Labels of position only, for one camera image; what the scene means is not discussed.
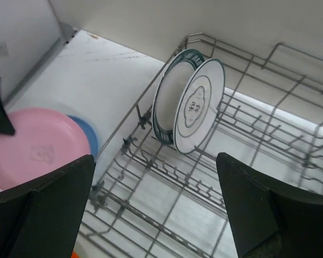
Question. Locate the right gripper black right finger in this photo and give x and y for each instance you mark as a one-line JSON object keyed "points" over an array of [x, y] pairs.
{"points": [[269, 218]]}

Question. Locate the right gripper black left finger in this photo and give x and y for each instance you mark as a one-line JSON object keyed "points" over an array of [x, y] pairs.
{"points": [[41, 218]]}

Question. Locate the orange plastic plate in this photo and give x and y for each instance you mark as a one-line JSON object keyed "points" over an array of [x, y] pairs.
{"points": [[74, 255]]}

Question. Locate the pink plastic plate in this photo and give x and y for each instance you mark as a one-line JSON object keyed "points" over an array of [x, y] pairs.
{"points": [[44, 141]]}

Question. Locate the blue plastic plate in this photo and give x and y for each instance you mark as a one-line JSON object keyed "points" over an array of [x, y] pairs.
{"points": [[90, 134]]}

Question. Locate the white plate with emblem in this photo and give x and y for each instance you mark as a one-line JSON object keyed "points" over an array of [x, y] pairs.
{"points": [[198, 105]]}

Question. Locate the green rimmed white plate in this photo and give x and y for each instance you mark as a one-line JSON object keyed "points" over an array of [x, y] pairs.
{"points": [[169, 92]]}

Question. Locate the aluminium rail frame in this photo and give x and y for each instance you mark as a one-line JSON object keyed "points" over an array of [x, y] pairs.
{"points": [[67, 34]]}

